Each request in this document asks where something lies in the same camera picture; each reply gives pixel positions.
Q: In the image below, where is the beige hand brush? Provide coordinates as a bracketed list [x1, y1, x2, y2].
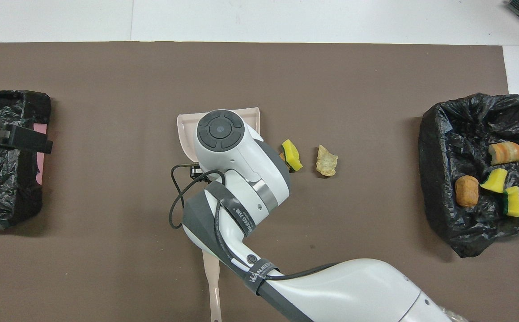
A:
[202, 250, 222, 322]

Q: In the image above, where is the long striped croissant piece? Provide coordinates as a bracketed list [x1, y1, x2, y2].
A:
[488, 141, 519, 165]

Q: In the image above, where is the brown bread chunk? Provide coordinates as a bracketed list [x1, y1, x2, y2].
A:
[455, 175, 479, 208]

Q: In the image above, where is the beige plastic dustpan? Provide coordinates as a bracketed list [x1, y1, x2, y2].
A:
[177, 106, 261, 164]

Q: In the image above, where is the pink bin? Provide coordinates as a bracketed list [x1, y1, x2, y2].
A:
[33, 124, 48, 185]

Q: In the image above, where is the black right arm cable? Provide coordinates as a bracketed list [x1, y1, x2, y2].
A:
[169, 164, 336, 287]

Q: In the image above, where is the thick yellow sponge piece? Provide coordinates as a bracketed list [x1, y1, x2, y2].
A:
[281, 139, 303, 172]

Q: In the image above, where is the brown table mat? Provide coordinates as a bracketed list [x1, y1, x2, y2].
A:
[0, 42, 519, 322]

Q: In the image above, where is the wedge green yellow sponge piece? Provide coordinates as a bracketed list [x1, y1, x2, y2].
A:
[480, 168, 508, 194]

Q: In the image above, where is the black trash bag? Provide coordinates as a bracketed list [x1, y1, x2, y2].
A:
[418, 93, 519, 258]
[0, 90, 52, 230]

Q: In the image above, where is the notched green yellow sponge piece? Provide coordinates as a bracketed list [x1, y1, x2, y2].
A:
[503, 186, 519, 217]

